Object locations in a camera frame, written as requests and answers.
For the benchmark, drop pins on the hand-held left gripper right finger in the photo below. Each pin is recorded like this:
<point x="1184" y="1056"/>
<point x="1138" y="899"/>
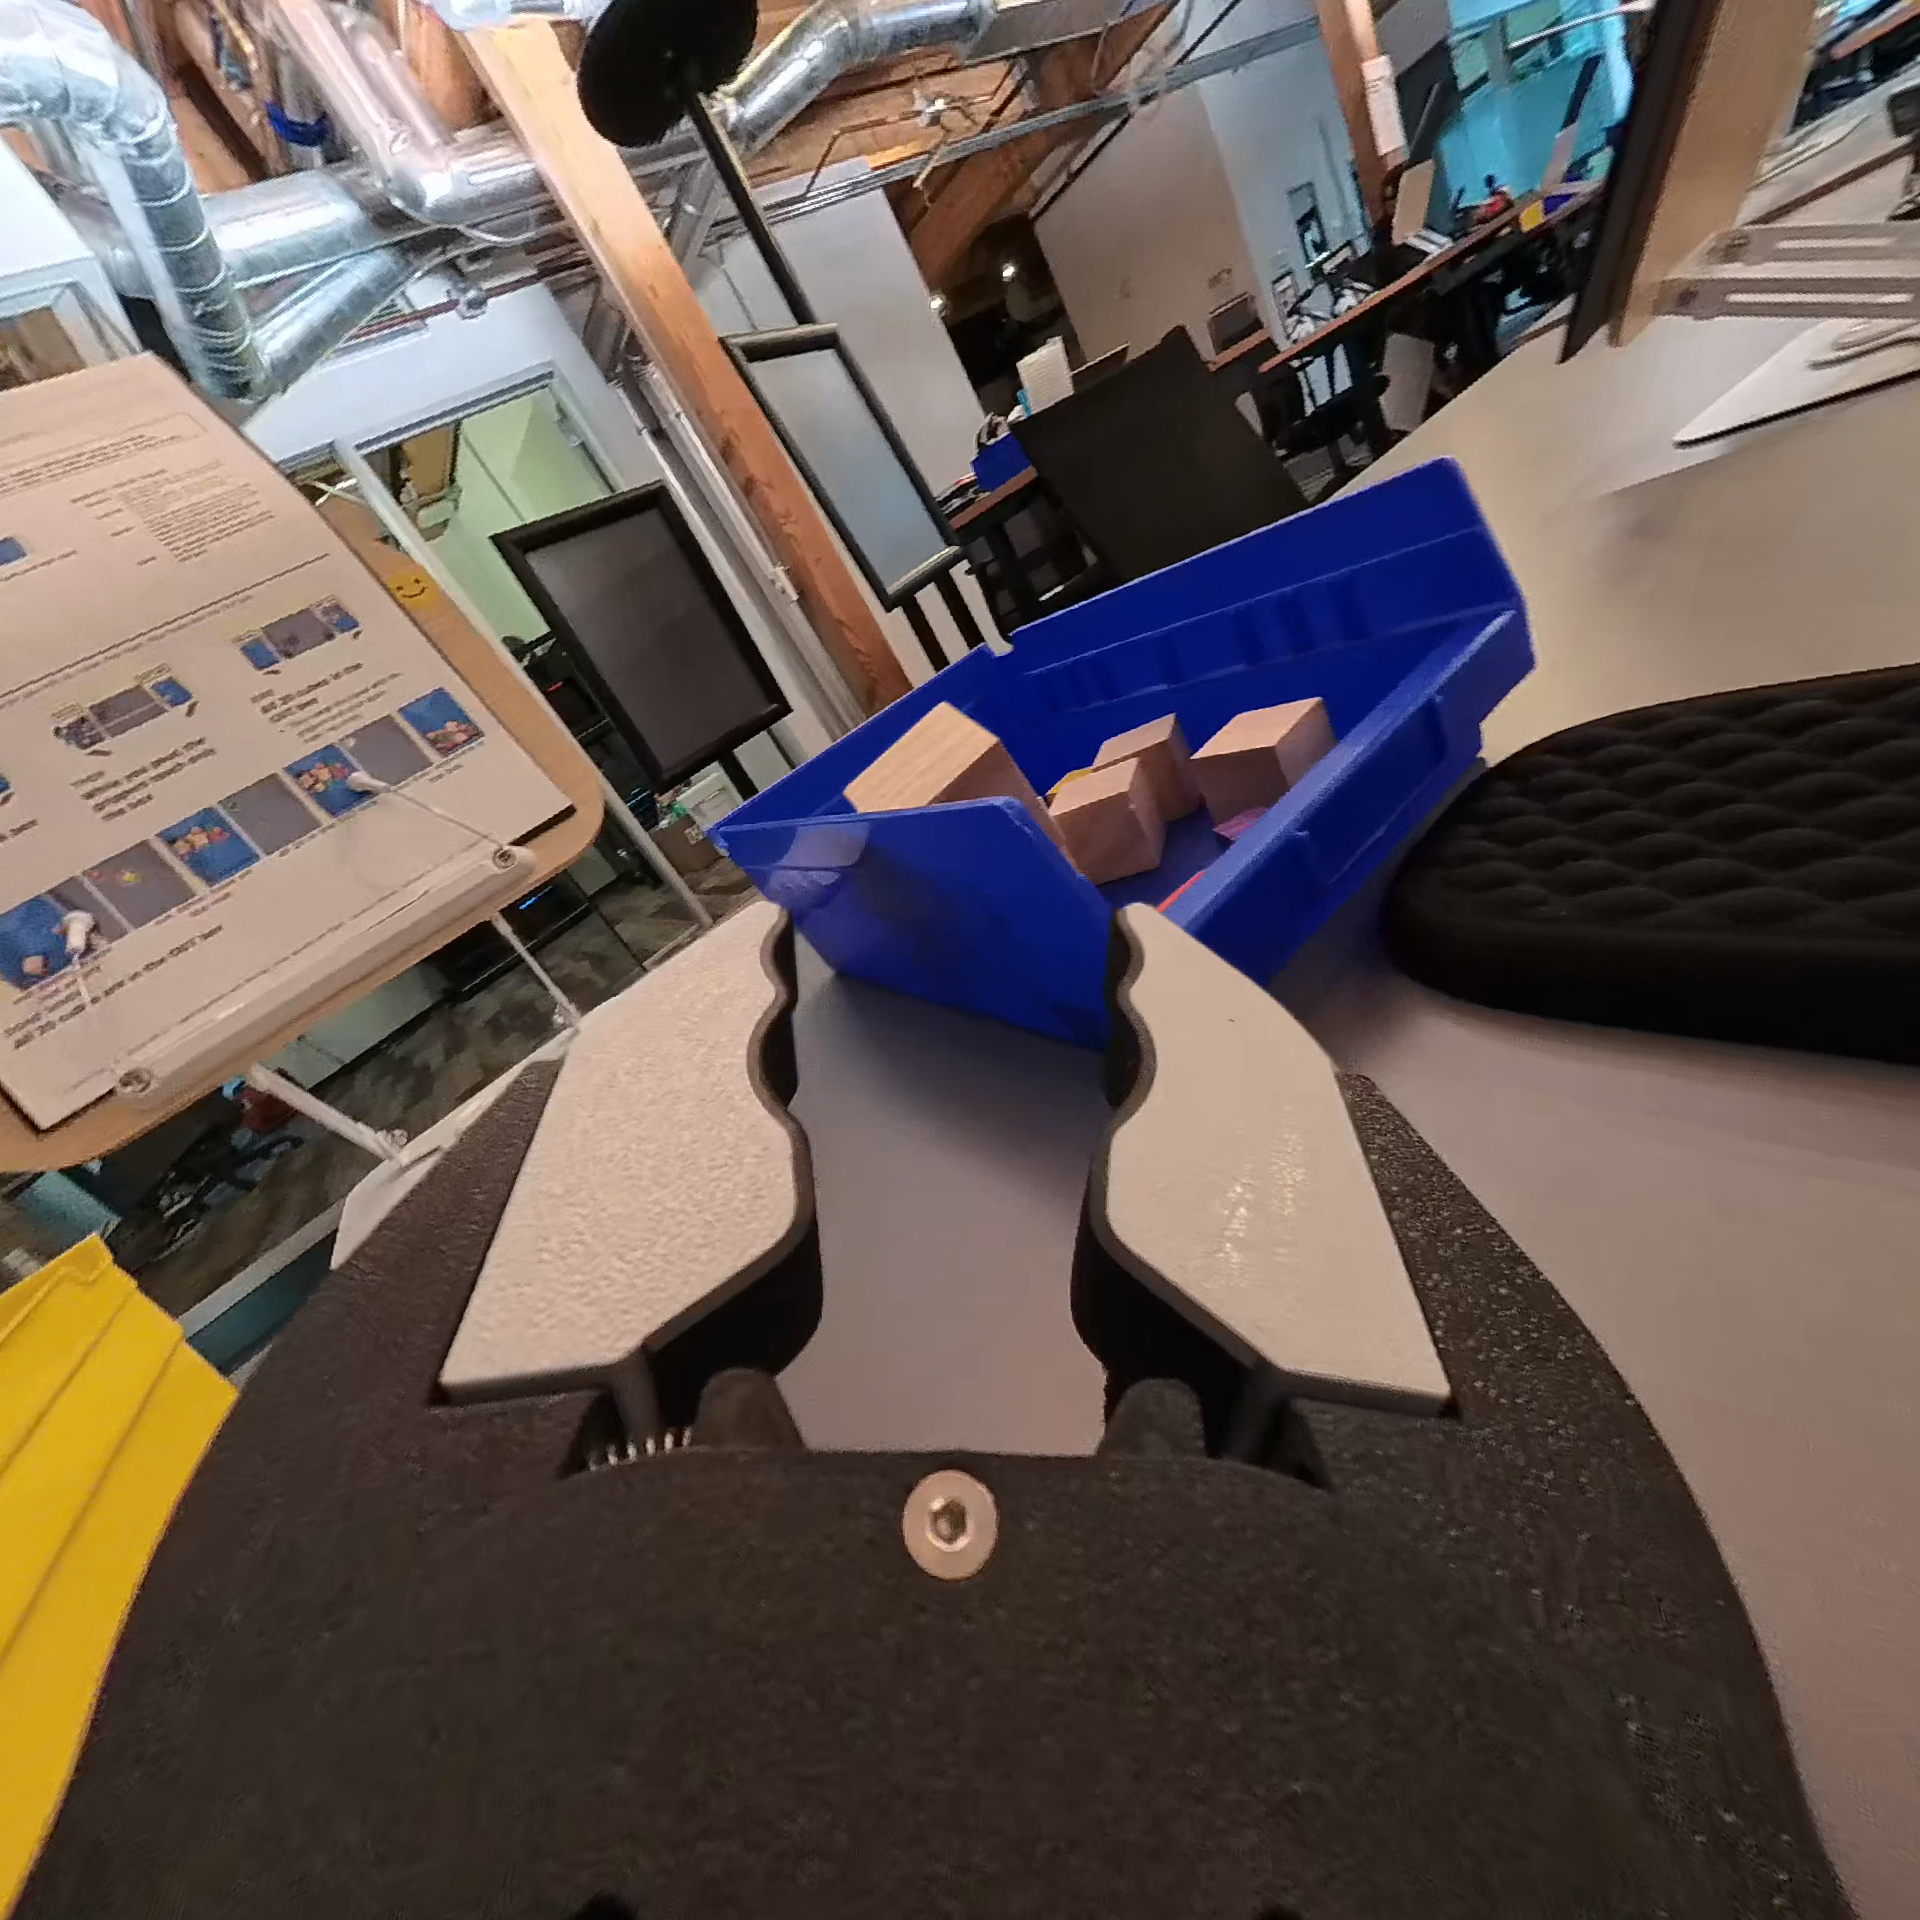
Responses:
<point x="1275" y="1214"/>

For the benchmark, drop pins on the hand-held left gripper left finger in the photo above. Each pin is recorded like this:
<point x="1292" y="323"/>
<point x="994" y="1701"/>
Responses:
<point x="645" y="1185"/>

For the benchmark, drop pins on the blue plastic box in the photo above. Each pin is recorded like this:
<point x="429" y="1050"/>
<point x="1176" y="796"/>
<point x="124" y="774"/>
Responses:
<point x="974" y="914"/>

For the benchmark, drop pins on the pile of coloured wooden cubes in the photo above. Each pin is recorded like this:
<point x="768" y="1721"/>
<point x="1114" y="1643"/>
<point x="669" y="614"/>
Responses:
<point x="1118" y="818"/>

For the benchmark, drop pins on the yellow plastic box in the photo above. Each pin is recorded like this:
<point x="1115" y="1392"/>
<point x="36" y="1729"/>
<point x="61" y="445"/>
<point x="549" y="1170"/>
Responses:
<point x="75" y="1440"/>

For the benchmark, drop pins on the white board stand base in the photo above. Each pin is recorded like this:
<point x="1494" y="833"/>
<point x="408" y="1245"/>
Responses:
<point x="381" y="1201"/>

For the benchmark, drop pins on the black quilted mat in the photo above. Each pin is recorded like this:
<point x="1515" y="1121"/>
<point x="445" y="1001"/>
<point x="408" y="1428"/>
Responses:
<point x="1680" y="868"/>

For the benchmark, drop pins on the black framed screen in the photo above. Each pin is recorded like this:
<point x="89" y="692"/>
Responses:
<point x="838" y="451"/>
<point x="645" y="628"/>

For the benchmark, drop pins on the wooden board with instruction sheet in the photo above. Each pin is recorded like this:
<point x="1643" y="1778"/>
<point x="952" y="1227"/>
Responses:
<point x="224" y="675"/>

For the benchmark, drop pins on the black office chair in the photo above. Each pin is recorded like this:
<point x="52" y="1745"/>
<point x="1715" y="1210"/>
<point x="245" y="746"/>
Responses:
<point x="1154" y="480"/>

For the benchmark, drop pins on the long wooden desk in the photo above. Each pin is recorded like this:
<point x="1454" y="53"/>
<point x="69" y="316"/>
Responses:
<point x="1424" y="270"/>

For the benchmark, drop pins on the black round disc on pole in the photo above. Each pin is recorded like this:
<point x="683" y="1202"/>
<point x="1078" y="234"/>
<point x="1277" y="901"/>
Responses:
<point x="661" y="60"/>

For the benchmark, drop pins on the neighbouring wooden board stand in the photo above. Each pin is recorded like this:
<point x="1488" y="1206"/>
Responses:
<point x="1693" y="148"/>

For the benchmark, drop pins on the silver ventilation duct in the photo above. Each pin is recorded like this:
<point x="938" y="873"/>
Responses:
<point x="299" y="254"/>

